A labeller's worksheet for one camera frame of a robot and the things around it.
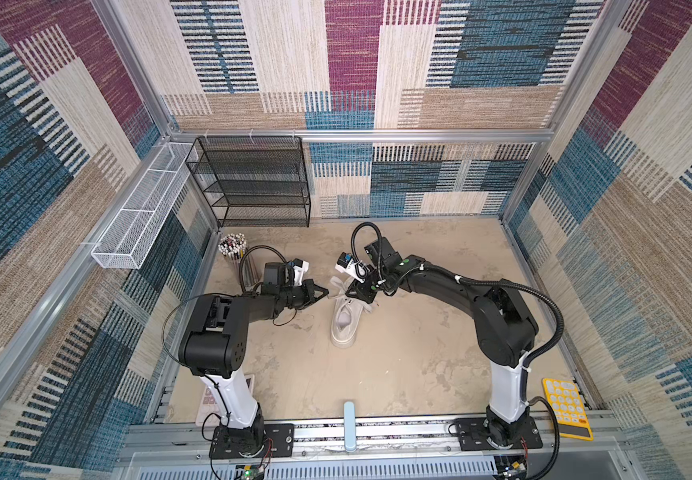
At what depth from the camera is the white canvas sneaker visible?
0.87m

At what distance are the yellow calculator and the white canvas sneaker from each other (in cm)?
53

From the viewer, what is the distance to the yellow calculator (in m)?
0.74

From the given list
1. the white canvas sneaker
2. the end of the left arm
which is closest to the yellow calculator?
the white canvas sneaker

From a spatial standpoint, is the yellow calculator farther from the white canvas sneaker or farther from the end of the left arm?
the end of the left arm
